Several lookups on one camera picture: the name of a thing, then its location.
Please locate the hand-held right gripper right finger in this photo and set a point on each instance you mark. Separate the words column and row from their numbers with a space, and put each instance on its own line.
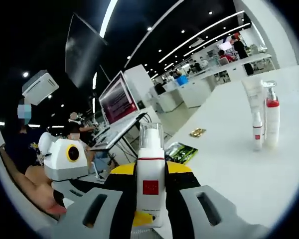
column 204, row 214

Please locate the white skincare tube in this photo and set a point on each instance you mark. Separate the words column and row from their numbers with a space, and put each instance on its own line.
column 251, row 94

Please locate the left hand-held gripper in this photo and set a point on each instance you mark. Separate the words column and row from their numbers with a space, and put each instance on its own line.
column 59, row 164

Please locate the open laptop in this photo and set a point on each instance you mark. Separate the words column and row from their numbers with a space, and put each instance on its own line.
column 117, row 102

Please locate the blue plastic bin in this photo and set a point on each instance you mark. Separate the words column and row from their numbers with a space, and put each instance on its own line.
column 182, row 81

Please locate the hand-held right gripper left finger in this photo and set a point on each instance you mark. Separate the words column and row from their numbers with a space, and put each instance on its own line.
column 94, row 216

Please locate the white skincare bottle red collar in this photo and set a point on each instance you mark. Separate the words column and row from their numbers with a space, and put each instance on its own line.
column 272, row 119

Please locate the person's left hand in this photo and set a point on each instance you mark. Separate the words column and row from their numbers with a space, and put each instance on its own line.
column 42, row 189

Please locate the gold foil packet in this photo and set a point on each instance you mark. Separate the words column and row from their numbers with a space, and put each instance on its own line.
column 197, row 132

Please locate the white ceiling air conditioner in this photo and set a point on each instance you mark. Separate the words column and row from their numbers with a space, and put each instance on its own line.
column 40, row 87

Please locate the wall monitor screen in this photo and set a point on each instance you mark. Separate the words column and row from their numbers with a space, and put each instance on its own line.
column 226, row 46

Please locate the green and black packet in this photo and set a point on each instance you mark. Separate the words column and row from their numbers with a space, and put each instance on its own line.
column 183, row 153

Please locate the long white counter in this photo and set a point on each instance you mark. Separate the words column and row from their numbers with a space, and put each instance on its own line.
column 196, row 92

